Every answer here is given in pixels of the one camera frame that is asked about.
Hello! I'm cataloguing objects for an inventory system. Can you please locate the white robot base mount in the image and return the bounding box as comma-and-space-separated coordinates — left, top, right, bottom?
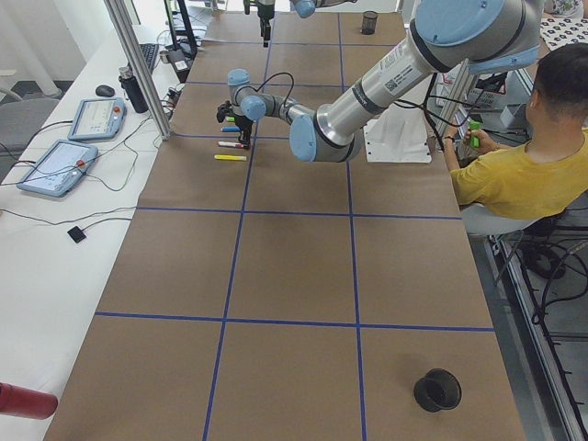
364, 106, 432, 164

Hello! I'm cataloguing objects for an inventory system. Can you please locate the lower blue teach pendant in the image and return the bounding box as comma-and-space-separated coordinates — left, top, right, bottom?
17, 140, 98, 198

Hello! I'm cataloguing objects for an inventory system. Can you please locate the black keyboard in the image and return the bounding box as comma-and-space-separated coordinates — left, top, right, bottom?
139, 43, 159, 73

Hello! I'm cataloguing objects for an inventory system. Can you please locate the black mesh pen cup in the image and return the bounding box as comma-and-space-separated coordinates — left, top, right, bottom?
413, 368, 462, 413
361, 11, 378, 35

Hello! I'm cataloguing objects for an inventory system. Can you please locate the black computer mouse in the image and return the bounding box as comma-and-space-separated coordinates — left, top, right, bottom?
95, 85, 116, 97

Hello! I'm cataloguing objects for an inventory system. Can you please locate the black water bottle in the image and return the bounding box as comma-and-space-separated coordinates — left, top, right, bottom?
119, 65, 148, 114

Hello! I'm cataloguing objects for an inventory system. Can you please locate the left black mesh pen cup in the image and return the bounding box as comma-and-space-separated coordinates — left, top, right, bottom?
413, 368, 462, 413

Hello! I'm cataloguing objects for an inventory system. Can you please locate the right black mesh pen cup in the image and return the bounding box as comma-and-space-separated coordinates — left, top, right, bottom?
361, 11, 378, 35

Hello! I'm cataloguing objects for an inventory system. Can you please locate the small black square device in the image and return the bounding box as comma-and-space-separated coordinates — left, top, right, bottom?
67, 226, 86, 243

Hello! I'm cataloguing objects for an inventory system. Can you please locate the red water bottle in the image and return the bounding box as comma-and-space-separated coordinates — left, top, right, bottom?
1, 383, 58, 420

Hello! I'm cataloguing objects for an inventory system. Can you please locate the yellow highlighter pen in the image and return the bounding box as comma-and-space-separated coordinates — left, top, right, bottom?
214, 154, 247, 162

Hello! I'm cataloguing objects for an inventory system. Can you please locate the upper blue teach pendant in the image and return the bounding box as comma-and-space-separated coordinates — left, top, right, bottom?
68, 97, 126, 141

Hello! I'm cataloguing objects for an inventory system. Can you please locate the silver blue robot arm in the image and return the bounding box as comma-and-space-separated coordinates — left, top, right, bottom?
218, 1, 544, 163
243, 0, 346, 48

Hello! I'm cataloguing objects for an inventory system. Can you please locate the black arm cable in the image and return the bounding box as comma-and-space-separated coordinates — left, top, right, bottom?
254, 72, 296, 121

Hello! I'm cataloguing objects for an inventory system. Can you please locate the aluminium frame post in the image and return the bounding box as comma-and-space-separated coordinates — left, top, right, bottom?
104, 0, 171, 141

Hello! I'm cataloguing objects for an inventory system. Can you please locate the red white marker pen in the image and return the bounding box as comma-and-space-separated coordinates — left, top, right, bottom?
217, 141, 250, 150

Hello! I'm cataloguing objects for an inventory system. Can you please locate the person in yellow shirt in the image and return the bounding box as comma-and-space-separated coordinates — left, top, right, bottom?
443, 41, 588, 281

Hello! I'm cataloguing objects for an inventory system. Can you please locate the blue teach pendant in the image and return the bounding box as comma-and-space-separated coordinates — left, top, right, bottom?
68, 97, 126, 141
17, 140, 98, 198

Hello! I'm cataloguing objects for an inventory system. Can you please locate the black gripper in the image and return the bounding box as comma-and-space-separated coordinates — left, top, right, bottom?
243, 0, 275, 47
217, 101, 254, 149

